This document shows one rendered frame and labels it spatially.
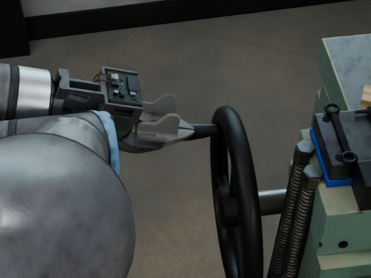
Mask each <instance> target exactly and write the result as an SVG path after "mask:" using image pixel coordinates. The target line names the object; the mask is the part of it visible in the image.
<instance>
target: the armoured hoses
mask: <svg viewBox="0 0 371 278"><path fill-rule="evenodd" d="M315 152H316V147H315V145H314V144H313V143H312V142H311V141H308V140H301V141H299V142H298V143H297V145H296V146H295V151H294V155H293V162H292V167H291V172H290V176H289V181H288V185H287V190H286V194H285V198H284V204H283V207H282V213H281V216H280V221H279V225H278V230H277V235H276V239H275V242H274V247H273V252H272V257H271V262H270V265H269V269H268V274H267V278H298V273H299V270H300V265H301V261H302V258H303V253H304V250H305V245H306V241H307V237H308V231H309V225H310V219H311V213H312V207H313V203H314V196H315V191H316V187H317V186H318V185H319V183H320V181H321V180H322V178H323V174H324V171H323V170H322V168H320V167H319V166H318V165H314V164H311V165H308V164H309V160H310V159H311V157H312V156H313V155H314V154H315Z"/></svg>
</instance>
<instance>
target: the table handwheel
mask: <svg viewBox="0 0 371 278"><path fill-rule="evenodd" d="M211 123H212V124H216V126H217V132H218V134H217V135H214V136H211V137H210V169H211V184H212V192H213V203H214V212H215V221H216V229H217V233H218V240H219V247H220V253H221V258H222V263H223V267H224V272H225V276H226V278H263V264H264V262H263V233H262V220H261V216H267V215H276V214H281V213H282V207H283V204H284V198H285V194H286V190H287V189H286V188H282V189H272V190H262V191H258V188H257V180H256V174H255V168H254V165H253V159H252V154H251V149H250V145H249V142H248V138H247V135H246V131H245V128H244V126H243V123H242V121H241V118H240V116H239V114H238V113H237V111H236V110H235V109H234V108H232V107H230V106H227V105H224V106H221V107H219V108H217V109H216V110H215V112H214V115H213V118H212V121H211ZM228 150H229V155H230V159H231V176H230V183H229V166H228Z"/></svg>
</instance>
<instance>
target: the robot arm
mask: <svg viewBox="0 0 371 278"><path fill-rule="evenodd" d="M111 71H113V72H111ZM118 72H119V73H118ZM125 73H127V74H125ZM138 74H139V73H138V72H135V71H128V70H124V69H117V68H110V67H104V66H102V67H101V69H100V71H99V74H97V75H96V76H95V77H94V79H93V81H92V82H91V81H84V80H80V79H73V78H69V70H68V69H61V68H59V69H58V71H57V75H56V78H52V76H51V73H50V71H48V70H46V69H38V68H31V67H24V66H16V65H10V64H6V63H0V278H127V276H128V273H129V270H130V268H131V265H132V262H133V257H134V250H135V243H136V232H135V220H134V214H133V209H132V205H131V201H130V199H129V196H128V193H127V191H126V188H125V187H124V184H123V182H122V181H121V179H120V178H119V173H120V166H119V151H124V152H128V153H146V152H151V151H155V150H158V149H161V148H162V147H167V146H171V145H173V144H176V143H178V142H181V141H183V140H185V139H187V138H189V137H191V136H192V135H193V134H194V127H192V126H191V125H190V124H188V123H187V122H185V121H183V120H182V119H180V117H179V115H177V114H176V106H177V99H176V97H175V96H174V95H170V94H165V95H163V96H161V97H160V98H159V99H157V100H156V101H155V102H151V103H150V102H145V101H142V95H141V87H140V80H139V76H138ZM97 76H98V77H97ZM96 77H97V80H95V78H96ZM94 80H95V82H94ZM134 125H135V131H136V132H132V129H133V126H134Z"/></svg>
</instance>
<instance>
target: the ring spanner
mask: <svg viewBox="0 0 371 278"><path fill-rule="evenodd" d="M331 106H332V107H335V108H336V111H330V110H329V109H328V108H329V107H331ZM324 109H325V112H326V113H328V114H329V115H331V118H332V121H333V124H334V127H335V129H336V132H337V136H338V139H339V141H340V144H341V147H342V150H343V153H342V155H341V159H342V161H343V162H344V163H345V164H348V165H352V164H355V163H356V162H357V160H358V157H357V155H356V154H355V153H354V152H351V149H350V147H349V144H348V141H347V139H346V135H345V132H344V130H343V127H342V124H341V122H340V118H339V116H338V113H339V112H340V107H339V106H338V105H337V104H336V103H327V104H326V105H325V107H324ZM347 155H349V156H352V157H353V158H354V159H353V160H352V161H348V160H346V158H345V157H346V156H347Z"/></svg>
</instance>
